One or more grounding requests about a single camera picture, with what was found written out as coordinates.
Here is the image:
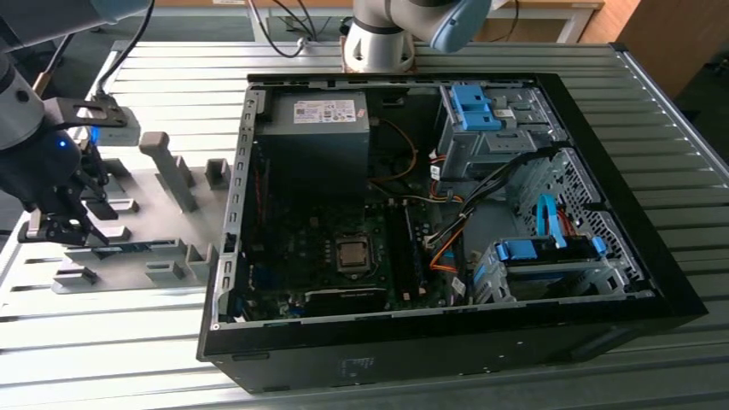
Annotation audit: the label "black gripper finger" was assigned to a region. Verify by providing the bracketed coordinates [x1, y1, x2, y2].
[54, 170, 111, 247]
[16, 207, 66, 245]

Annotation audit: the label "black RAM slot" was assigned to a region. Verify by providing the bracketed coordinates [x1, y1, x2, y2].
[384, 199, 412, 302]

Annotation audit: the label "grey parts rack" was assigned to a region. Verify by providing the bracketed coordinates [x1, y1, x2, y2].
[51, 131, 235, 296]

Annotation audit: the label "dark green motherboard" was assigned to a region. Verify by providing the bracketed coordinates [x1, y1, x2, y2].
[239, 198, 457, 320]

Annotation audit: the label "grey power supply unit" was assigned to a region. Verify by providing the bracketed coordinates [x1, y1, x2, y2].
[256, 89, 372, 207]

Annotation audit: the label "silver CPU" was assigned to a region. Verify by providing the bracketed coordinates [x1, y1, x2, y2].
[340, 243, 369, 268]

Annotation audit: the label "black graphics card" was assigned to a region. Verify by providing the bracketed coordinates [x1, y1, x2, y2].
[303, 285, 389, 318]

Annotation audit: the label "CPU socket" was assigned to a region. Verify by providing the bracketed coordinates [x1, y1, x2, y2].
[332, 229, 379, 278]

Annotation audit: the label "black open PC case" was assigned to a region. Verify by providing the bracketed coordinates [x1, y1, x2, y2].
[196, 72, 709, 394]

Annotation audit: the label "blue drive bay latch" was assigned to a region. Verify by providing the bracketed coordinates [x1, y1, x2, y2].
[448, 84, 505, 132]

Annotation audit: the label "grey optical drive cage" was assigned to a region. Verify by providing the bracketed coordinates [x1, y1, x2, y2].
[436, 83, 571, 183]

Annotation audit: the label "blue disk carrier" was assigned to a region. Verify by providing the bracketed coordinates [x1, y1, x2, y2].
[492, 237, 608, 262]

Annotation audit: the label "grey disk bay cage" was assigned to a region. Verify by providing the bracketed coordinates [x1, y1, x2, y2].
[467, 237, 635, 305]

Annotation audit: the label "brown wooden cabinet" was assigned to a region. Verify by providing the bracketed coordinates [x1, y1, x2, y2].
[580, 0, 729, 100]

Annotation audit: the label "black camera bracket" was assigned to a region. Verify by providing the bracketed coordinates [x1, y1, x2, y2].
[43, 97, 129, 130]

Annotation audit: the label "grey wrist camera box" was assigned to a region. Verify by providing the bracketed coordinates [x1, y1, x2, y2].
[84, 108, 143, 147]

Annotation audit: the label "thin red wire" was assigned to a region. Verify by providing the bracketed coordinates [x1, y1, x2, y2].
[255, 164, 271, 223]

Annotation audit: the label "thin yellow wire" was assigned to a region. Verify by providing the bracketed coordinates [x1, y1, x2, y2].
[368, 118, 421, 185]

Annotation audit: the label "orange data wire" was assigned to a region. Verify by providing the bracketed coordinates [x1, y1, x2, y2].
[428, 232, 467, 273]

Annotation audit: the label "black wire bundle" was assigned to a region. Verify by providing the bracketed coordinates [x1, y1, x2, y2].
[453, 146, 559, 220]

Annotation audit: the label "light blue data wire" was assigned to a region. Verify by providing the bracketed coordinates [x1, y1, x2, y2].
[536, 193, 569, 249]

